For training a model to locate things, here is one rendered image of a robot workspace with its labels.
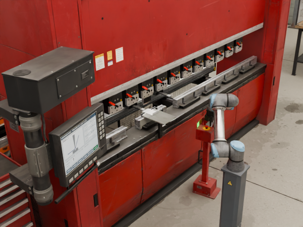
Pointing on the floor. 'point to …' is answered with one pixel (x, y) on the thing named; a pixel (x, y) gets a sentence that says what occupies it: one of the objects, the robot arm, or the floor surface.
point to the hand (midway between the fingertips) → (211, 128)
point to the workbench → (298, 37)
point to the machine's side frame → (265, 54)
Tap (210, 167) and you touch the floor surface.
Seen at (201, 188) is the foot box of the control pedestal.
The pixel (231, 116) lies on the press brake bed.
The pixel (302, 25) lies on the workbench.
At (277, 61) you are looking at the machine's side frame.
